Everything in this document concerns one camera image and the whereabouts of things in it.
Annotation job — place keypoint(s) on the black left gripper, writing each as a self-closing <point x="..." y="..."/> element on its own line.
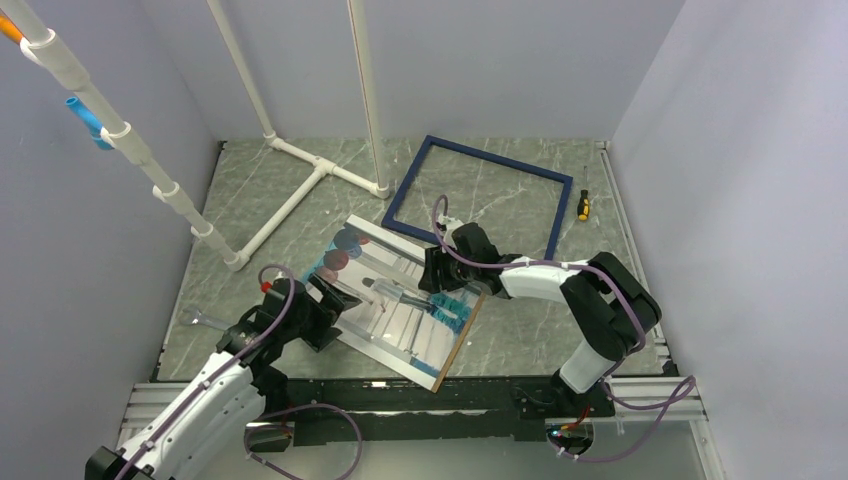
<point x="334" y="301"/>

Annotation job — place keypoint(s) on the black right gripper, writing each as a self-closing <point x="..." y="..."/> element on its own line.
<point x="435" y="260"/>

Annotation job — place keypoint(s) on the printed photo of person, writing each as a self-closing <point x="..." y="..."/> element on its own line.
<point x="397" y="325"/>

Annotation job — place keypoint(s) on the yellow black screwdriver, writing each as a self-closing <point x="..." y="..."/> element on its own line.
<point x="583" y="207"/>

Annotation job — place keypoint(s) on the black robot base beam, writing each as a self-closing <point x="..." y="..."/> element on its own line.
<point x="328" y="410"/>

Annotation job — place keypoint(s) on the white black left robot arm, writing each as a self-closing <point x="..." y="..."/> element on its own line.
<point x="237" y="385"/>

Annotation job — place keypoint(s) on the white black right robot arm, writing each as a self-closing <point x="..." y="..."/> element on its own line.
<point x="612" y="309"/>

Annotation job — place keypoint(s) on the silver open-end wrench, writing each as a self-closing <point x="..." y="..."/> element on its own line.
<point x="193" y="316"/>

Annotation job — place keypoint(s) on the white PVC pipe stand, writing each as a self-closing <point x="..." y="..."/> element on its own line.
<point x="68" y="210"/>

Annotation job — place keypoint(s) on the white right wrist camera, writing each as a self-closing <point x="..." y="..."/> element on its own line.
<point x="448" y="226"/>

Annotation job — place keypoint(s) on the aluminium front rail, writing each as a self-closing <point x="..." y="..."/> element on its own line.
<point x="166" y="404"/>

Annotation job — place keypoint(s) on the aluminium table edge rail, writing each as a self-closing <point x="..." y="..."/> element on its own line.
<point x="603" y="148"/>

